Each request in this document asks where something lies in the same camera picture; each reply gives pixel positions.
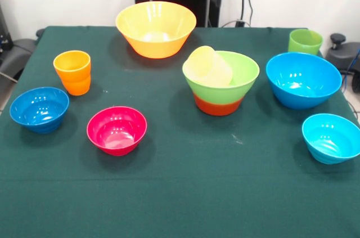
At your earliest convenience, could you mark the green cup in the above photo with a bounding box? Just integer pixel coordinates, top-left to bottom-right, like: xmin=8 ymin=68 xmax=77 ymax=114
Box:
xmin=287 ymin=28 xmax=324 ymax=56

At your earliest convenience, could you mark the small light blue bowl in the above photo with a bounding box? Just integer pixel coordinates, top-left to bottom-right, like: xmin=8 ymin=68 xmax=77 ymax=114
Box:
xmin=301 ymin=113 xmax=360 ymax=165

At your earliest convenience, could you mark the black chair base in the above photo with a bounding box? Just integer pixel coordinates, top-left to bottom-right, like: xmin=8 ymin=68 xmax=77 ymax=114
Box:
xmin=325 ymin=33 xmax=360 ymax=94

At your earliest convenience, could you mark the grey chair base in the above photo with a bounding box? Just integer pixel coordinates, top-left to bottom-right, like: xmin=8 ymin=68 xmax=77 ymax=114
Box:
xmin=0 ymin=38 xmax=38 ymax=81

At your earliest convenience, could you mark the green bowl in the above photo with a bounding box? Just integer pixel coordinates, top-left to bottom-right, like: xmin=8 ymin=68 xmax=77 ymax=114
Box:
xmin=182 ymin=50 xmax=260 ymax=105

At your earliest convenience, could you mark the large blue bowl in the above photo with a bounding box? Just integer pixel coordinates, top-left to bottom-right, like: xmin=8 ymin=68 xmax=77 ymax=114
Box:
xmin=265 ymin=52 xmax=343 ymax=110

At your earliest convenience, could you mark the large yellow-orange bowl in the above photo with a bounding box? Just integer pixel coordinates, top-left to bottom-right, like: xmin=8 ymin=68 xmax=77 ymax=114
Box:
xmin=115 ymin=1 xmax=197 ymax=59

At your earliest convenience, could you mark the pink bowl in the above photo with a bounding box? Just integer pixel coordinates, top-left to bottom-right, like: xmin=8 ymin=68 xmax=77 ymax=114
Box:
xmin=86 ymin=106 xmax=148 ymax=156

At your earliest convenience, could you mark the small dark blue bowl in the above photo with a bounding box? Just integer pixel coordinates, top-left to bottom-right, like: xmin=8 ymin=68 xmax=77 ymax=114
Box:
xmin=9 ymin=86 xmax=70 ymax=134

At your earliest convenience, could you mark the yellow cup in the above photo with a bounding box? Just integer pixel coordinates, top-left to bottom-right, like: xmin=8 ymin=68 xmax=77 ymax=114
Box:
xmin=185 ymin=45 xmax=233 ymax=87

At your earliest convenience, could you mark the red-orange bowl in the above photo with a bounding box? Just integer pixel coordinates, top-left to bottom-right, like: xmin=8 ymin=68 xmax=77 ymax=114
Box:
xmin=193 ymin=93 xmax=244 ymax=117

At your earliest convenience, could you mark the dark green tablecloth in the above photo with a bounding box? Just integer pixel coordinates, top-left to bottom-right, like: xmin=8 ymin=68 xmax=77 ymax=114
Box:
xmin=0 ymin=25 xmax=360 ymax=238

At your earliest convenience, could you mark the orange cup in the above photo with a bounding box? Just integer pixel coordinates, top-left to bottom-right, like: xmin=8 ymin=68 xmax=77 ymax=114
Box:
xmin=53 ymin=50 xmax=92 ymax=97

